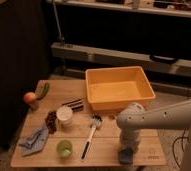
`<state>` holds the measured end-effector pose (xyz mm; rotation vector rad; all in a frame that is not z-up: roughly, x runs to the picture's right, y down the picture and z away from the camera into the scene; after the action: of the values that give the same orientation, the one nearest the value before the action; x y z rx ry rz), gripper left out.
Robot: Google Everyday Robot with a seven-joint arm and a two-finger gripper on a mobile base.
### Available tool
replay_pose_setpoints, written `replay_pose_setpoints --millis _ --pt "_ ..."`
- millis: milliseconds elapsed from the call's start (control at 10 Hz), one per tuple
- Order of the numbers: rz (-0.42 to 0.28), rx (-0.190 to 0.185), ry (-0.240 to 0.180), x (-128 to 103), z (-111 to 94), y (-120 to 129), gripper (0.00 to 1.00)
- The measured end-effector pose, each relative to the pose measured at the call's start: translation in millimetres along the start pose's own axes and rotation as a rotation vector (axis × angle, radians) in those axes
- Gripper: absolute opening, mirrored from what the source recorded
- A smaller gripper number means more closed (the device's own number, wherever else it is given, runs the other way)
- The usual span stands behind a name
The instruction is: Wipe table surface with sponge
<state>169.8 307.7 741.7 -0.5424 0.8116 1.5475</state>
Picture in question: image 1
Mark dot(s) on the orange apple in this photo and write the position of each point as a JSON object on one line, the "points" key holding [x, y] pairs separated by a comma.
{"points": [[30, 97]]}

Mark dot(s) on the dark brown grape bunch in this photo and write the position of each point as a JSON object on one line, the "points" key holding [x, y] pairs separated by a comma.
{"points": [[50, 121]]}

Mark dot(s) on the white dish brush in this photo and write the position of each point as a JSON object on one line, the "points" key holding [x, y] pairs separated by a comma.
{"points": [[96, 122]]}

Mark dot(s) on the blue grey cloth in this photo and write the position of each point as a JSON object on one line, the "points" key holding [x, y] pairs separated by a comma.
{"points": [[35, 142]]}

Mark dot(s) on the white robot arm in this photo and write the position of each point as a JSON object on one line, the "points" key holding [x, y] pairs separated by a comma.
{"points": [[134, 118]]}

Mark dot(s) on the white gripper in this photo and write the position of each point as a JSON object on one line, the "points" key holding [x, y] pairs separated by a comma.
{"points": [[129, 138]]}

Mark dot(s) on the grey metal shelf rack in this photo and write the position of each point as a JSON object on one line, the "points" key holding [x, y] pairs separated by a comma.
{"points": [[157, 39]]}

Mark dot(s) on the green cup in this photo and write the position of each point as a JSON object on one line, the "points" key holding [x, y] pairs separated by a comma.
{"points": [[64, 148]]}

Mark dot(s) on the yellow plastic bin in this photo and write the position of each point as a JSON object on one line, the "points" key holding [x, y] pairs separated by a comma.
{"points": [[115, 88]]}

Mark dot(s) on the white paper cup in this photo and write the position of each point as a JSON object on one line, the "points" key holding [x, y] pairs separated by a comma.
{"points": [[64, 115]]}

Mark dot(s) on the black striped flat object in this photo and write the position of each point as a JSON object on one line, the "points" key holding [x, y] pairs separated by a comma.
{"points": [[75, 105]]}

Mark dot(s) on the blue sponge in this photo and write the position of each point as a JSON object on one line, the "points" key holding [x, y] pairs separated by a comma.
{"points": [[125, 156]]}

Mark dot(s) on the green cucumber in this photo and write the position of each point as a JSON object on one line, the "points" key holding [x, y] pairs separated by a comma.
{"points": [[44, 91]]}

